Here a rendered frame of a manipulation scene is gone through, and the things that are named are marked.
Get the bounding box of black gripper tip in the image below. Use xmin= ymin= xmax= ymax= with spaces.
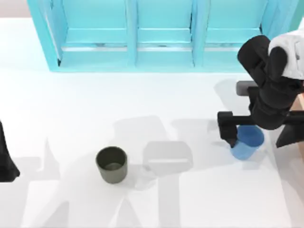
xmin=0 ymin=120 xmax=21 ymax=183

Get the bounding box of blue cup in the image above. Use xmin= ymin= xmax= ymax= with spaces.
xmin=230 ymin=125 xmax=265 ymax=161

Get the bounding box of dark green cup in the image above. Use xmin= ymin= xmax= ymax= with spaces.
xmin=95 ymin=146 xmax=129 ymax=185

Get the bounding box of light blue rack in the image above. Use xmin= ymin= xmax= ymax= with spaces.
xmin=26 ymin=0 xmax=294 ymax=74

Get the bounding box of grey rounded box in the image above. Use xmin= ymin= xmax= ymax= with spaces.
xmin=236 ymin=80 xmax=257 ymax=96

